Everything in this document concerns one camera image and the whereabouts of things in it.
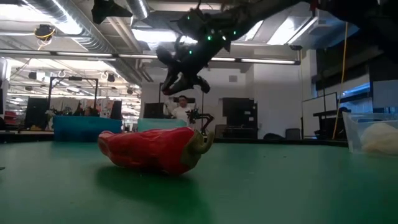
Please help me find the yellow cable reel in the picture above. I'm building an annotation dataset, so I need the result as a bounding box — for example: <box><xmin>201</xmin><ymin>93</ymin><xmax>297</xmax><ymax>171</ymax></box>
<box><xmin>33</xmin><ymin>24</ymin><xmax>57</xmax><ymax>50</ymax></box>

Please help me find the blue plastic bin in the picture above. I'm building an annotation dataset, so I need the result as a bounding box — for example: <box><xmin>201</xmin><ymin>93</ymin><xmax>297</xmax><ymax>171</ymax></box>
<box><xmin>52</xmin><ymin>115</ymin><xmax>123</xmax><ymax>143</ymax></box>

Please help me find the black office chair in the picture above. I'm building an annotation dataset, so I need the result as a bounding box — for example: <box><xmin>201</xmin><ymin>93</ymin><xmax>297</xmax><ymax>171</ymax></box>
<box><xmin>285</xmin><ymin>128</ymin><xmax>302</xmax><ymax>141</ymax></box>

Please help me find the long ceiling light strip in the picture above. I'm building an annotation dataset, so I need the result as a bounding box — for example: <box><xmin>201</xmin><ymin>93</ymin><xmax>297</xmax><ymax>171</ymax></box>
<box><xmin>0</xmin><ymin>49</ymin><xmax>301</xmax><ymax>65</ymax></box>

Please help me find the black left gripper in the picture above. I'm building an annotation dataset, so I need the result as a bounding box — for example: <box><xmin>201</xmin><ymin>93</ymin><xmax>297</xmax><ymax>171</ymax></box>
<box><xmin>91</xmin><ymin>0</ymin><xmax>133</xmax><ymax>25</ymax></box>

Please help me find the yellow hanging cable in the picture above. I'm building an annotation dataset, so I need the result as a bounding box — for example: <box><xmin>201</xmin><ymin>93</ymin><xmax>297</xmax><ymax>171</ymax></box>
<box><xmin>331</xmin><ymin>21</ymin><xmax>349</xmax><ymax>140</ymax></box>

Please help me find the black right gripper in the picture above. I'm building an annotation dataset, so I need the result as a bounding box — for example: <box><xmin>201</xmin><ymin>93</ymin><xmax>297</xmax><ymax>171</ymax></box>
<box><xmin>156</xmin><ymin>39</ymin><xmax>225</xmax><ymax>96</ymax></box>

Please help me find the round silver ceiling duct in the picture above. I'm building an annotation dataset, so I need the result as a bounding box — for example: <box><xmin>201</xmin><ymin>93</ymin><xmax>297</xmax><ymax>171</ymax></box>
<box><xmin>126</xmin><ymin>0</ymin><xmax>150</xmax><ymax>20</ymax></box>

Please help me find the clear plastic bin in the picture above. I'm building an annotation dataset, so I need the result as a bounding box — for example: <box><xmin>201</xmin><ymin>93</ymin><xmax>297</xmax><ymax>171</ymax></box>
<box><xmin>341</xmin><ymin>111</ymin><xmax>398</xmax><ymax>156</ymax></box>

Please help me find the white garlic head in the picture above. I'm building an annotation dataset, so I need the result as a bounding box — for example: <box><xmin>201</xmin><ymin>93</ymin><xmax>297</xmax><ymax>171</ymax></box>
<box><xmin>360</xmin><ymin>123</ymin><xmax>398</xmax><ymax>156</ymax></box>

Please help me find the large black monitor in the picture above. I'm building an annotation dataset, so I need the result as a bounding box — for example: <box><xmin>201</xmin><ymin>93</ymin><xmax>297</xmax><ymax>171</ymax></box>
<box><xmin>222</xmin><ymin>97</ymin><xmax>258</xmax><ymax>139</ymax></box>

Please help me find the teal plastic bin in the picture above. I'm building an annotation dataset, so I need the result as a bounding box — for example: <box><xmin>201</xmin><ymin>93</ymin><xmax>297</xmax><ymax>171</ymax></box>
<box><xmin>137</xmin><ymin>118</ymin><xmax>187</xmax><ymax>133</ymax></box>

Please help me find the long red pepper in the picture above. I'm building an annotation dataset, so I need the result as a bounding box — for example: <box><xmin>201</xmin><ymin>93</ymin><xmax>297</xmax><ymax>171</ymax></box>
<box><xmin>98</xmin><ymin>126</ymin><xmax>215</xmax><ymax>175</ymax></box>

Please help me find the colourful wall poster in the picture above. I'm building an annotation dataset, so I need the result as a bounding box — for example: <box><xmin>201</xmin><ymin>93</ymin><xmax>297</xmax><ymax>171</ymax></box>
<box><xmin>79</xmin><ymin>98</ymin><xmax>114</xmax><ymax>118</ymax></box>

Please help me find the black gantry frame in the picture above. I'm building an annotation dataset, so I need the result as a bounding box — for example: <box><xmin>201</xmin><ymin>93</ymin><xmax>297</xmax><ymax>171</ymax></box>
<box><xmin>48</xmin><ymin>77</ymin><xmax>100</xmax><ymax>116</ymax></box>

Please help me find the green table mat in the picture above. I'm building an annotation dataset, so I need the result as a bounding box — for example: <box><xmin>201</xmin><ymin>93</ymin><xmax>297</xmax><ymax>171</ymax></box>
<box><xmin>0</xmin><ymin>141</ymin><xmax>398</xmax><ymax>224</ymax></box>

